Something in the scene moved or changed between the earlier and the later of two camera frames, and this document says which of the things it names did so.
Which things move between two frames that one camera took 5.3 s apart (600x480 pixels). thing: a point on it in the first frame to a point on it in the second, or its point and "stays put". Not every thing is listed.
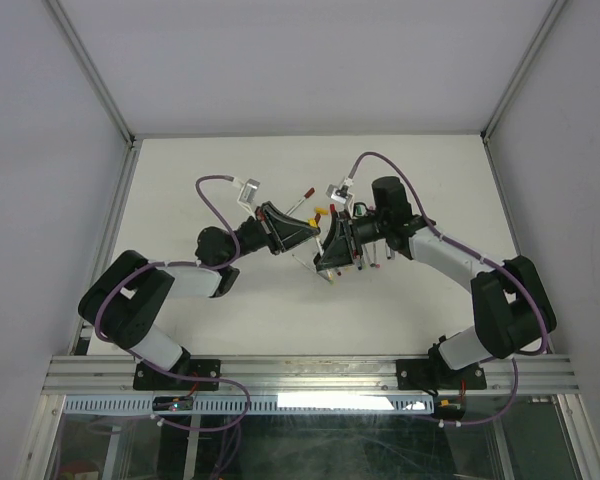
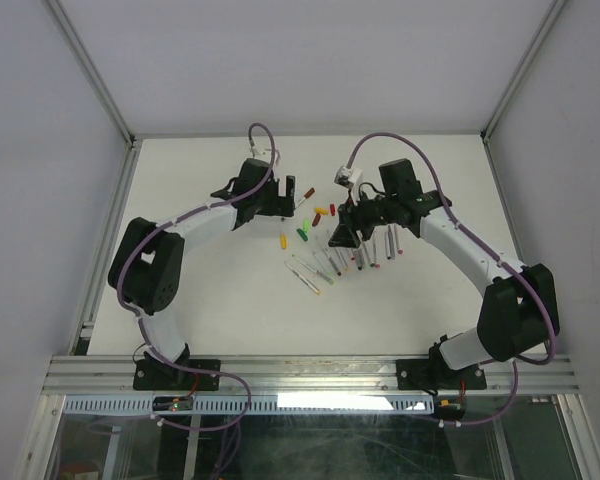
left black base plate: (147, 377) stays put
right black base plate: (426, 374) stays put
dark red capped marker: (307, 195) stays put
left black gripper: (300, 231) to (281, 206)
